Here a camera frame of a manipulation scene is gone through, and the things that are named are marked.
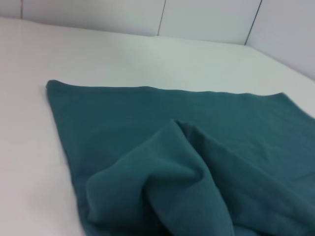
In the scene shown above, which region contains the teal blue shirt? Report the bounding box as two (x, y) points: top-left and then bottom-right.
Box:
(46, 79), (315, 236)

